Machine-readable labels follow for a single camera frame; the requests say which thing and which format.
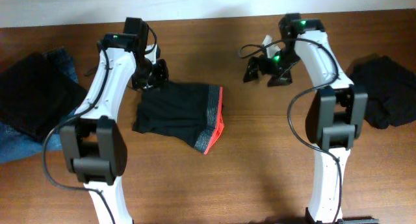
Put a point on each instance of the black folded garment right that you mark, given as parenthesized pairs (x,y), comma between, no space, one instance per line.
(391,91)

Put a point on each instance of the black folded garment left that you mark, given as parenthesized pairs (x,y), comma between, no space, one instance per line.
(35,95)

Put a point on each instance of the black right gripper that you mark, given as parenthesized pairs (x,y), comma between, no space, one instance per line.
(283,79)

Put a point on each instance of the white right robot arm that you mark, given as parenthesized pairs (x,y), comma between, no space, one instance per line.
(336,114)

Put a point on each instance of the black pants with red waistband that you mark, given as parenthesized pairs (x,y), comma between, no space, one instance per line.
(191,112)

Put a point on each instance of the blue denim jeans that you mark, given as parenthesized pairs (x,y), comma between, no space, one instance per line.
(16,145)

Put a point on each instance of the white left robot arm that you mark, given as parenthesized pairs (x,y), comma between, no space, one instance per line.
(93,147)

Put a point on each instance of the black folded garment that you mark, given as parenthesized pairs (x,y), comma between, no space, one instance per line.
(391,91)
(35,95)

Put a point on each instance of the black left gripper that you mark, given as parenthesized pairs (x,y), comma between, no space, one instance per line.
(159,74)

